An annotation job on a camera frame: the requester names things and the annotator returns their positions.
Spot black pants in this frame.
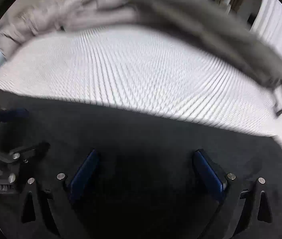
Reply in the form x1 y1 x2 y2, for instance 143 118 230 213
0 90 282 238

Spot grey rumpled duvet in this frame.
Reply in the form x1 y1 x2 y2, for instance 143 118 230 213
0 0 140 59

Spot white honeycomb mattress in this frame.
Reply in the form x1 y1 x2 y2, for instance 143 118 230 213
0 25 282 147

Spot white sheer curtain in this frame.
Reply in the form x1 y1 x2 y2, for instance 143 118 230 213
251 0 282 58

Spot dark grey sleeping bag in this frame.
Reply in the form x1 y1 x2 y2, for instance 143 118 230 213
115 0 282 117

